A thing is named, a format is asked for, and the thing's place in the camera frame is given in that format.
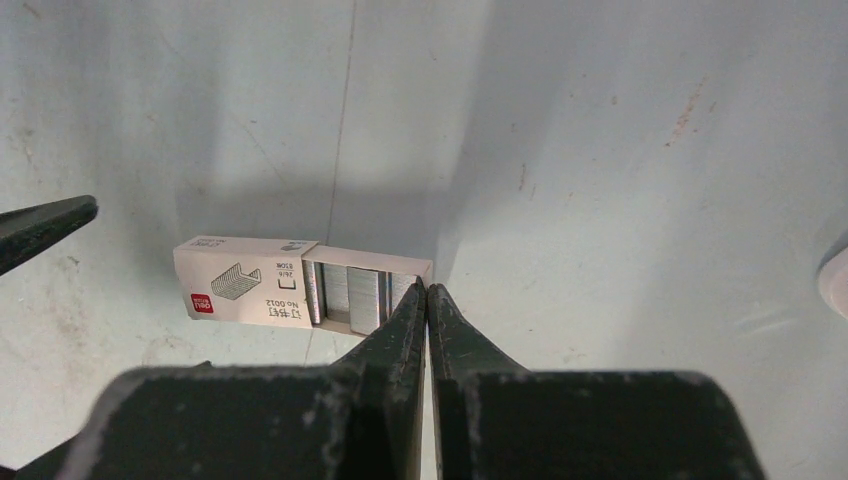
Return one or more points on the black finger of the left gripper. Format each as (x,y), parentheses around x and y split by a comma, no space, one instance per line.
(27,232)

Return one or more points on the small white mini stapler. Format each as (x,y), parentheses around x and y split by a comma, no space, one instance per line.
(832,283)

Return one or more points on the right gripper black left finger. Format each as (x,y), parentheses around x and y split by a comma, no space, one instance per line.
(358,417)

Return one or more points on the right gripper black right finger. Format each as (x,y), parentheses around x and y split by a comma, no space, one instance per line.
(496,419)

